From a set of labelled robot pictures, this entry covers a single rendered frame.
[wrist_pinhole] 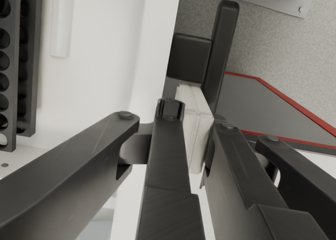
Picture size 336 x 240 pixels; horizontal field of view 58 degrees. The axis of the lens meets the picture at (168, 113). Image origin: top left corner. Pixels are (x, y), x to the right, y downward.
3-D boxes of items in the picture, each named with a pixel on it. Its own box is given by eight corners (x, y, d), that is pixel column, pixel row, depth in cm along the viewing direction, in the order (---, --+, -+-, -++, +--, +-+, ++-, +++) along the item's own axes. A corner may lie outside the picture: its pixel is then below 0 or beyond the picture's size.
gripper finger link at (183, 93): (185, 173, 14) (170, 170, 14) (180, 124, 21) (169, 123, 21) (198, 113, 14) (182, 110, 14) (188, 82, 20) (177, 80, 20)
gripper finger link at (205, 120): (198, 113, 14) (215, 116, 14) (188, 82, 20) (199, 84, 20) (185, 173, 14) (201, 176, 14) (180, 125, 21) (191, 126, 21)
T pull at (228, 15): (237, 3, 19) (242, 1, 17) (211, 117, 21) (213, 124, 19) (180, -8, 18) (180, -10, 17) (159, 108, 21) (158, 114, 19)
